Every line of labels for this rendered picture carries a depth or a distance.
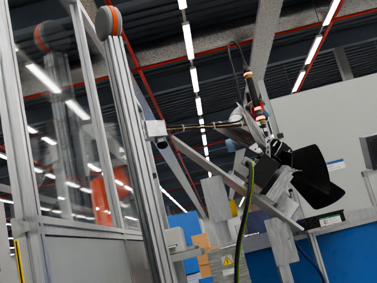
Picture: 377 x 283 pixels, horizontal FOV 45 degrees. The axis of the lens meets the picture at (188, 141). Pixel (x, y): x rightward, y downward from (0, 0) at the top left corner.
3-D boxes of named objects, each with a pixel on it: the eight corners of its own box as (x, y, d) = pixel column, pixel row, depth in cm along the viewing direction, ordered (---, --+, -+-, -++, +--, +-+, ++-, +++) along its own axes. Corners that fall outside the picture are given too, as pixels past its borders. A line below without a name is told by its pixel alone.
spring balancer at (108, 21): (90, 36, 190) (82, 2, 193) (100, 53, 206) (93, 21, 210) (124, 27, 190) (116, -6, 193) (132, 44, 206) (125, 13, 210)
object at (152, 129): (146, 138, 187) (142, 119, 189) (139, 144, 192) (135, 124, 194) (168, 136, 192) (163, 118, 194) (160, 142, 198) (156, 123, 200)
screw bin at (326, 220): (309, 232, 222) (305, 218, 224) (295, 234, 238) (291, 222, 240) (348, 222, 228) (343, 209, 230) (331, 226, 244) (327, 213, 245)
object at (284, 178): (275, 202, 181) (265, 195, 180) (267, 201, 189) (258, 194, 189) (293, 176, 182) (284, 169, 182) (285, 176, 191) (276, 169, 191)
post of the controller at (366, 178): (373, 205, 248) (362, 170, 253) (372, 206, 251) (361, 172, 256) (379, 204, 248) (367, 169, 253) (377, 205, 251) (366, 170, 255)
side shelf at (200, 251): (145, 269, 187) (143, 261, 188) (157, 265, 222) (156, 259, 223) (202, 255, 187) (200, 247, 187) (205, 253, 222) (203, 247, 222)
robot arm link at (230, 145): (225, 108, 296) (223, 141, 252) (241, 103, 293) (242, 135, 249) (230, 123, 300) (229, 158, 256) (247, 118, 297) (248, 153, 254)
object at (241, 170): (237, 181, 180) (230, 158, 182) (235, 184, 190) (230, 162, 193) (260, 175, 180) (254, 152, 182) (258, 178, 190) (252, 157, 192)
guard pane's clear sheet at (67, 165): (31, 218, 98) (-27, -156, 121) (168, 237, 343) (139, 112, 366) (33, 217, 98) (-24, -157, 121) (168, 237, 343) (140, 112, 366)
